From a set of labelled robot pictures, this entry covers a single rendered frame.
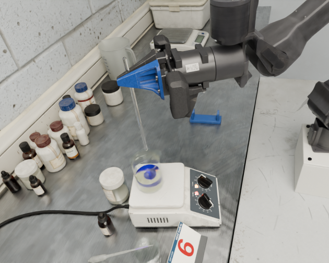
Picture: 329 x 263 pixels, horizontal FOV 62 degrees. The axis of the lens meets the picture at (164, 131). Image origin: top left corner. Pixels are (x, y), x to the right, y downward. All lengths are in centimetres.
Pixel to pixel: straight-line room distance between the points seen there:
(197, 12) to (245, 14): 111
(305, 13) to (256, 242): 45
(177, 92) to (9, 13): 68
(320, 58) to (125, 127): 142
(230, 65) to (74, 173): 56
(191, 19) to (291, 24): 110
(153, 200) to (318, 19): 44
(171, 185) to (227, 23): 36
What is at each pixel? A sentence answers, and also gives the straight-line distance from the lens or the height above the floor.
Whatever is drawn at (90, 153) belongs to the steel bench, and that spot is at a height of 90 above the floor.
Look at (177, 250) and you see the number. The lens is 61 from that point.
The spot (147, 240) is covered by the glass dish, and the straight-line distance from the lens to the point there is 65.
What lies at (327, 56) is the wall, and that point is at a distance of 202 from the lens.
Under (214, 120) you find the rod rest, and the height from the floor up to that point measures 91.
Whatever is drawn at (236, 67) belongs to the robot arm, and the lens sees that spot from 46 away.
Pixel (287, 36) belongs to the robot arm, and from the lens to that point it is 47.
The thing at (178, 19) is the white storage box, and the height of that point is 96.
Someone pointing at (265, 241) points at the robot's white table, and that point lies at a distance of 66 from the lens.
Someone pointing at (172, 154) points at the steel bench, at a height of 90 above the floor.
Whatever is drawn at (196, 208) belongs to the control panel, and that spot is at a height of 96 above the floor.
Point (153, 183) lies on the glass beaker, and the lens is 59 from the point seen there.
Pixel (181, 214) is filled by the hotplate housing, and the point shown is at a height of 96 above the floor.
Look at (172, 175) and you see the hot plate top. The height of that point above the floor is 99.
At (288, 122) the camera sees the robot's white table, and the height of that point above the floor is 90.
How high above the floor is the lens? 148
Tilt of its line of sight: 41 degrees down
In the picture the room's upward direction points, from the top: 9 degrees counter-clockwise
